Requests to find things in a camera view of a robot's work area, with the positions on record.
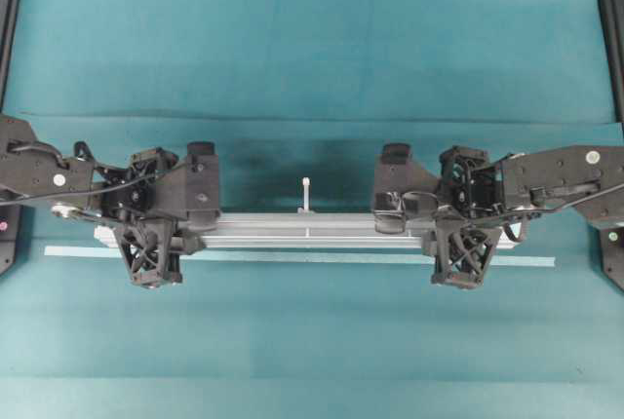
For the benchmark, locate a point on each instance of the black right frame post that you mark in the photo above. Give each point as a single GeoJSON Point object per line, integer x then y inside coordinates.
{"type": "Point", "coordinates": [611, 13]}

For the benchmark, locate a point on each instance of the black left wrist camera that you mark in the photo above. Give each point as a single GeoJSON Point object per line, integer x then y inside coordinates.
{"type": "Point", "coordinates": [196, 188]}

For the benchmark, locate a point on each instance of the white zip tie middle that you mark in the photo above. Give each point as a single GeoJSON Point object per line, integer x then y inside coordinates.
{"type": "Point", "coordinates": [305, 206]}

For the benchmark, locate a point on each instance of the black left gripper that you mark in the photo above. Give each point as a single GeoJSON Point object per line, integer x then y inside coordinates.
{"type": "Point", "coordinates": [149, 187]}

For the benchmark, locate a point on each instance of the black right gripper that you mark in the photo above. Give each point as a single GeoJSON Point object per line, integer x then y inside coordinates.
{"type": "Point", "coordinates": [470, 190]}

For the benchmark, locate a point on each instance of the teal table cloth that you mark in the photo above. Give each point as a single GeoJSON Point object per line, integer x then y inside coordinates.
{"type": "Point", "coordinates": [288, 89]}

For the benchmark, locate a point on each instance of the large silver metal rail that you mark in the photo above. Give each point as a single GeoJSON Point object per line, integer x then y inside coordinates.
{"type": "Point", "coordinates": [309, 230]}

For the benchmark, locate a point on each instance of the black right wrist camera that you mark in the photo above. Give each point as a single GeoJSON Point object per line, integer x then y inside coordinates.
{"type": "Point", "coordinates": [403, 191]}

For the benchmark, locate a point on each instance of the light teal tape strip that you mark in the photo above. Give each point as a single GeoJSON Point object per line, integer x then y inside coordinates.
{"type": "Point", "coordinates": [257, 256]}

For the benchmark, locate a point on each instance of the black frame post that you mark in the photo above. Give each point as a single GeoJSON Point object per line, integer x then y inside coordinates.
{"type": "Point", "coordinates": [9, 10]}
{"type": "Point", "coordinates": [611, 13]}

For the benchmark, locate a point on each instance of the black left frame post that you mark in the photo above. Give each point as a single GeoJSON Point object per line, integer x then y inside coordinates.
{"type": "Point", "coordinates": [9, 10]}

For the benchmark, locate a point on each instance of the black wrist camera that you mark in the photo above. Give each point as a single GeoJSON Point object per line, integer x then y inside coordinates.
{"type": "Point", "coordinates": [403, 191]}
{"type": "Point", "coordinates": [196, 188]}

